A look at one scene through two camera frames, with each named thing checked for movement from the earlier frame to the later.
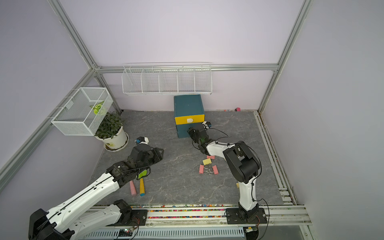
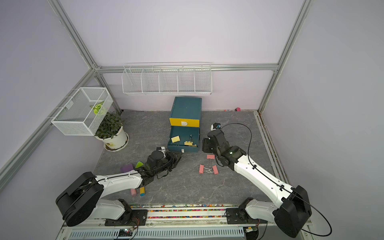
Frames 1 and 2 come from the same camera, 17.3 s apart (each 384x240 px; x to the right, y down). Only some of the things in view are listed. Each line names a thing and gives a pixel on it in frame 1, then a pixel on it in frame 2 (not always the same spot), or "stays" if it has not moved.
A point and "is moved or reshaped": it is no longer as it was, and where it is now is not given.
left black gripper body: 154,156 -> 169,162
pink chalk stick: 133,188 stays
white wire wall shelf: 167,78 stays
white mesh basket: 81,114 stays
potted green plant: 111,132 stays
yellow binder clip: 207,161 -> 175,139
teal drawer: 182,129 is moved or reshaped
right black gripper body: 193,134 -> 207,147
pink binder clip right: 215,169 stays
